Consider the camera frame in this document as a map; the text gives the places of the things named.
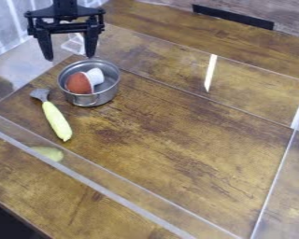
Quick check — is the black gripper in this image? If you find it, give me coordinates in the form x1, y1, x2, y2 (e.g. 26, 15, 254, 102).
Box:
26, 0, 106, 61

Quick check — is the red and white toy mushroom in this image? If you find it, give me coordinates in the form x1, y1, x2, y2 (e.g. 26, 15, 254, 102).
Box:
66, 68, 105, 94

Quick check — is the silver metal pot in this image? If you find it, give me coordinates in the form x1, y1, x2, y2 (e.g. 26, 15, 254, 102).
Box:
58, 58, 121, 107

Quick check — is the yellow toy corn cob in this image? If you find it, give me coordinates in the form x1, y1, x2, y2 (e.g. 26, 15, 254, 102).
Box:
30, 89, 73, 142

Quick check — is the black strip on table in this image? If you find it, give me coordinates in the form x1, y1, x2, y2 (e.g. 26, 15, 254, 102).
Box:
193, 4, 275, 30

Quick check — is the clear acrylic front barrier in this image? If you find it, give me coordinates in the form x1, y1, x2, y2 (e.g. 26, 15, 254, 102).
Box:
0, 116, 241, 239

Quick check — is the clear acrylic barrier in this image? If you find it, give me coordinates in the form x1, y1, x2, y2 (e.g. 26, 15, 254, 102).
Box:
252, 106, 299, 239
0, 116, 241, 239

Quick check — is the clear acrylic right barrier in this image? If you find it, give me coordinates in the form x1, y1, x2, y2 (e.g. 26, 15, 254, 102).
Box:
252, 106, 299, 239

